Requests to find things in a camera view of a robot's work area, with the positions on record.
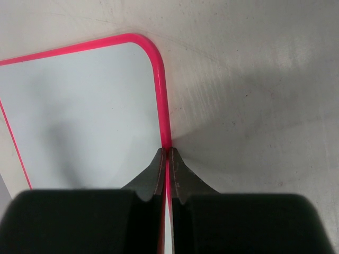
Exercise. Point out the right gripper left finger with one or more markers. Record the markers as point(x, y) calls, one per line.
point(126, 220)

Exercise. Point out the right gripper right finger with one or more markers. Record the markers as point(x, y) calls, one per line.
point(206, 221)

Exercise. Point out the pink framed whiteboard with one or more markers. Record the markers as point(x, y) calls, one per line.
point(87, 116)

